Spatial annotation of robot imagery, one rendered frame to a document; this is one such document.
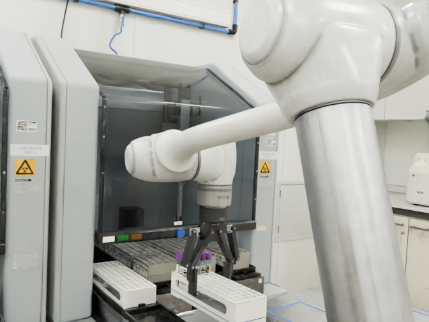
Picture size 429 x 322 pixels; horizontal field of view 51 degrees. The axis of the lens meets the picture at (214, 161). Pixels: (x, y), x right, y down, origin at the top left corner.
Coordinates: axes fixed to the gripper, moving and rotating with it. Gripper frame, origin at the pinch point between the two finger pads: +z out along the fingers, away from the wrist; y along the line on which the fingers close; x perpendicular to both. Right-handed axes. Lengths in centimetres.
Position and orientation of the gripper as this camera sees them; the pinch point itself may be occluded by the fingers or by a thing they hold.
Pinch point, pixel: (210, 283)
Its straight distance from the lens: 122.5
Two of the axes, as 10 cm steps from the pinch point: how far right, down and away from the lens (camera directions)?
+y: 8.3, 0.1, 5.6
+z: -0.5, 10.0, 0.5
